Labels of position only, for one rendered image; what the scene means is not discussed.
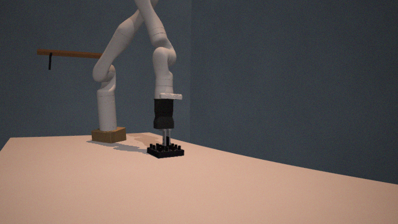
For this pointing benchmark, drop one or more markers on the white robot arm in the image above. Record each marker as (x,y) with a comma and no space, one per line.
(104,72)

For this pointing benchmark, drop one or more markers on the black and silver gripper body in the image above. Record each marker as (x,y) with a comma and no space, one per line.
(163,107)

